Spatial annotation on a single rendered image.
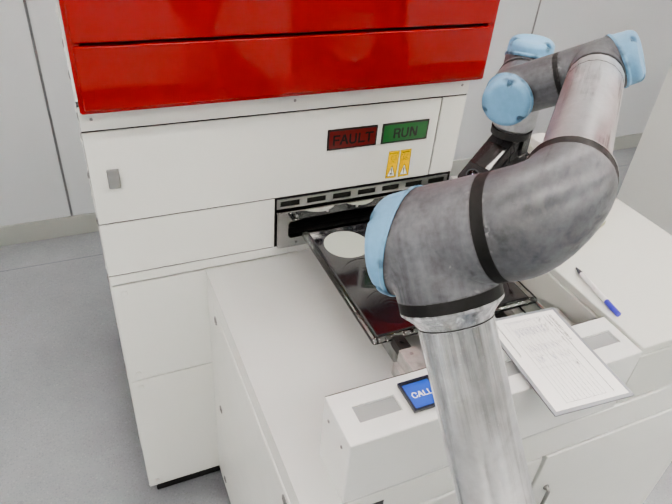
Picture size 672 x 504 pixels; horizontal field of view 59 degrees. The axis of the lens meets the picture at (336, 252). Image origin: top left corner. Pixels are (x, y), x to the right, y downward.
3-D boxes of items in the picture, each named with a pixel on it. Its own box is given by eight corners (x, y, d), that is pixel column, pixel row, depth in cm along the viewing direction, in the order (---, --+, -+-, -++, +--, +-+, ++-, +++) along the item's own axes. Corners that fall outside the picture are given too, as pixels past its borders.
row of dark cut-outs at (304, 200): (276, 208, 132) (276, 199, 130) (444, 181, 147) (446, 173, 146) (277, 210, 131) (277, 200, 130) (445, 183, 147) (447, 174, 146)
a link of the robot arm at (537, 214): (599, 184, 48) (633, 4, 82) (471, 209, 54) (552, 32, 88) (632, 295, 53) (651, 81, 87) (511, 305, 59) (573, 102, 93)
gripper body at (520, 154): (529, 183, 114) (545, 125, 107) (506, 200, 109) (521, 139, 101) (494, 169, 118) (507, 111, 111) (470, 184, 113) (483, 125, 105)
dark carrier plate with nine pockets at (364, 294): (308, 235, 134) (308, 232, 133) (439, 211, 146) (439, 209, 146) (376, 337, 109) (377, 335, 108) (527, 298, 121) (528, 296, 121)
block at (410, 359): (396, 361, 106) (399, 349, 104) (413, 356, 107) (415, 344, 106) (418, 394, 100) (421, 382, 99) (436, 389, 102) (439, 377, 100)
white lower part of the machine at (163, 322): (119, 341, 225) (81, 144, 177) (320, 297, 254) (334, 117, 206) (151, 505, 174) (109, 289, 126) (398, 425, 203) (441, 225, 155)
